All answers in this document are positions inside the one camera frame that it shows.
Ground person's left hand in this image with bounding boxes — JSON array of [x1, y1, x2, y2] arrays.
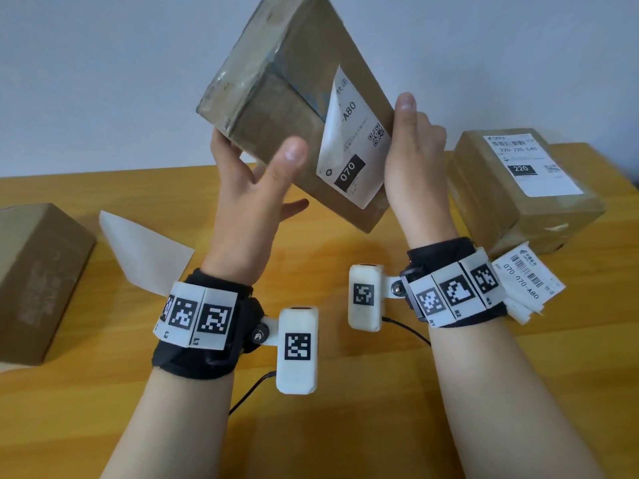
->
[[202, 128, 310, 286]]

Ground person's right hand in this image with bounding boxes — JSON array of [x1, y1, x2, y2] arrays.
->
[[383, 93, 458, 251]]

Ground taped brown cardboard box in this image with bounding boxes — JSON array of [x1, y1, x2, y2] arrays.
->
[[196, 0, 395, 234]]

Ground person's right forearm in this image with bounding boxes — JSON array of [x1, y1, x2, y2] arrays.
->
[[428, 319, 607, 479]]

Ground person's left forearm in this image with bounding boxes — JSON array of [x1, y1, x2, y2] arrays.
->
[[100, 366, 235, 479]]

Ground peeling white shipping label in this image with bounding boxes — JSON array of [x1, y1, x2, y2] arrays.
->
[[317, 66, 392, 210]]

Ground stuck white shipping label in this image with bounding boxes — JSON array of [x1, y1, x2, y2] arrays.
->
[[483, 133, 584, 197]]

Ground black right wrist band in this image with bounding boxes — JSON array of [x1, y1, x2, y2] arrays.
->
[[399, 238, 509, 329]]

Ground black wrist band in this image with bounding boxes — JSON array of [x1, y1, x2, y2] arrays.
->
[[151, 268, 265, 381], [399, 238, 509, 329]]

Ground labelled brown cardboard box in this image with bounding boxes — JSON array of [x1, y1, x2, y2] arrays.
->
[[446, 128, 606, 257]]

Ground blank white backing paper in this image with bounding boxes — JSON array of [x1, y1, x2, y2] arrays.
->
[[99, 210, 195, 298]]

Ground loose white barcode label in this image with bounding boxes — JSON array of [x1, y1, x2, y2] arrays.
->
[[492, 241, 566, 312]]

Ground black left wrist band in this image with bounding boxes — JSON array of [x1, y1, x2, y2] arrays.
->
[[151, 268, 265, 381]]

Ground plain brown cardboard box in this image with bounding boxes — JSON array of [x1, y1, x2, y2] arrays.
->
[[0, 203, 97, 366]]

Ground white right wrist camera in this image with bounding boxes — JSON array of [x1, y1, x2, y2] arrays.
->
[[348, 264, 403, 332]]

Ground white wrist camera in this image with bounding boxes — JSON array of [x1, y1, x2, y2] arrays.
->
[[252, 306, 319, 396], [348, 264, 403, 332]]

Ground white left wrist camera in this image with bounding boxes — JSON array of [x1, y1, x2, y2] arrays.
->
[[252, 306, 319, 396]]

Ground black right camera cable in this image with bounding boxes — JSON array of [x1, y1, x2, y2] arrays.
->
[[382, 316, 431, 347]]

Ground black camera cable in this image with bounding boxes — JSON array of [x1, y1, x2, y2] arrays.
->
[[229, 371, 277, 416], [382, 316, 431, 347]]

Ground black left camera cable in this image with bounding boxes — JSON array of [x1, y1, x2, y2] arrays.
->
[[229, 371, 277, 416]]

